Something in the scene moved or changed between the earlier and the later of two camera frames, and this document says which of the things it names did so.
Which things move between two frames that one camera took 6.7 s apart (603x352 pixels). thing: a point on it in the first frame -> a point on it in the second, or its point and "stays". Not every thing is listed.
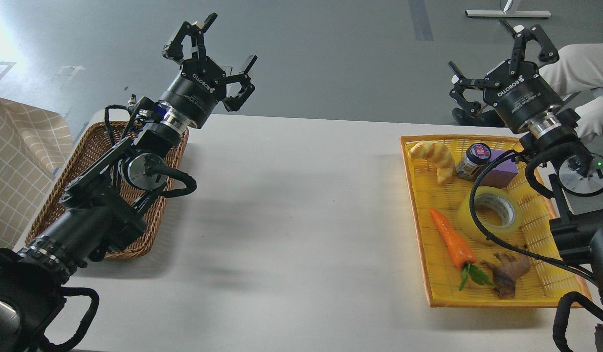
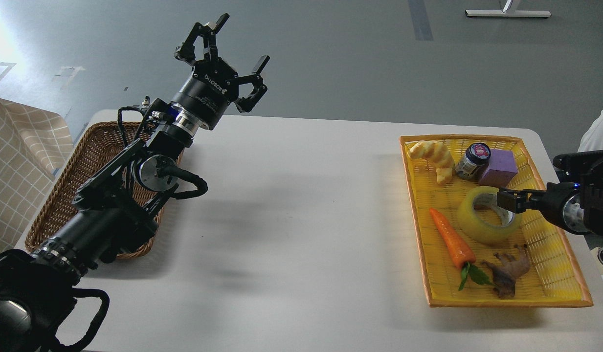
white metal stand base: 505,13 stays
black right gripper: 519,96 -> 556,195
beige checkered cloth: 26,146 stays
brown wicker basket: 92,141 stays
